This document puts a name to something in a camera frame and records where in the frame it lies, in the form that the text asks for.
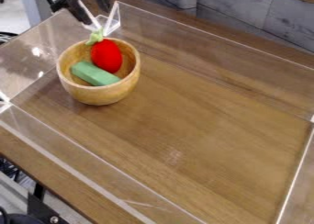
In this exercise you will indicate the wooden bowl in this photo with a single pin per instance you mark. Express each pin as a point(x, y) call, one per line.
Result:
point(105, 94)

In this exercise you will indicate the red plush strawberry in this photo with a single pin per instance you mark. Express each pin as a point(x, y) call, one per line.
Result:
point(105, 54)

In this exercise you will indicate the clear acrylic tray enclosure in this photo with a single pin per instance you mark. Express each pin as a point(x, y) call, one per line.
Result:
point(208, 145)

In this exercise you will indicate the black table leg bracket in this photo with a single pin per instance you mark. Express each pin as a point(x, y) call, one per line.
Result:
point(38, 210)

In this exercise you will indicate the green rectangular block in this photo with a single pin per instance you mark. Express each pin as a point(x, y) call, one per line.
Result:
point(92, 75)

